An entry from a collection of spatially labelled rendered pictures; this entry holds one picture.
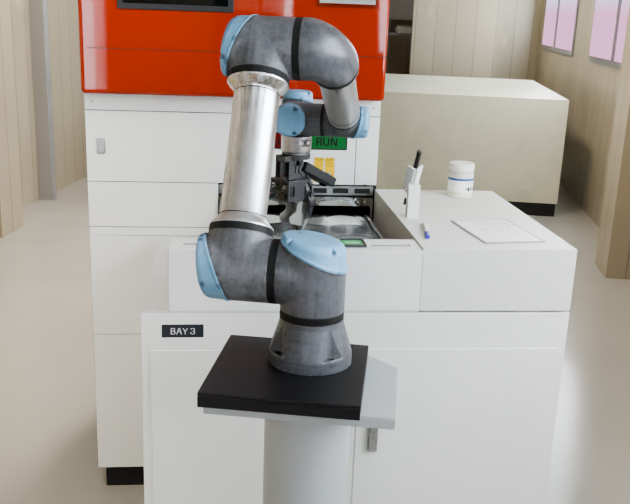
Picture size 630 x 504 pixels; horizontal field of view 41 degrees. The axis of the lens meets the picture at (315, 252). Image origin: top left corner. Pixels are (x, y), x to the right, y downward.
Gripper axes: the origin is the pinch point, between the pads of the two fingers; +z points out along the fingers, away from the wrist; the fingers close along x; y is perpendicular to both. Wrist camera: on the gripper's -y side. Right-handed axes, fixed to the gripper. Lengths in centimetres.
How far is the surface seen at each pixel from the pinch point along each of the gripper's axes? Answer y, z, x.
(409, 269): 4.0, -0.5, 41.1
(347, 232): -11.9, 1.4, 5.5
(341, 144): -26.7, -18.0, -13.6
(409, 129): -346, 30, -268
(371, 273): 10.8, 0.5, 36.1
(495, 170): -390, 58, -217
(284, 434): 50, 18, 55
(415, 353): 2.0, 19.3, 42.9
